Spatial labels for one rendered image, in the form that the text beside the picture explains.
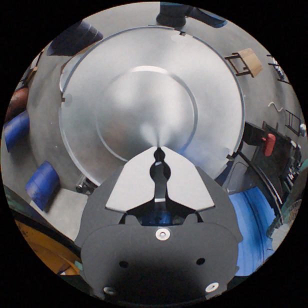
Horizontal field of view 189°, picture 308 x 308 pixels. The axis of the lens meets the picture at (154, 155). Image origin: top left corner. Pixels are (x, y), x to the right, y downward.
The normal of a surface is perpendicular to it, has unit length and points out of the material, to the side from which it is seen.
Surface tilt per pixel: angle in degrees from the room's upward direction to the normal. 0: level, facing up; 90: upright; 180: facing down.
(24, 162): 90
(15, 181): 90
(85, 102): 3
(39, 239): 90
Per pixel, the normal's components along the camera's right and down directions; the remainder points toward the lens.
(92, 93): -0.04, 0.49
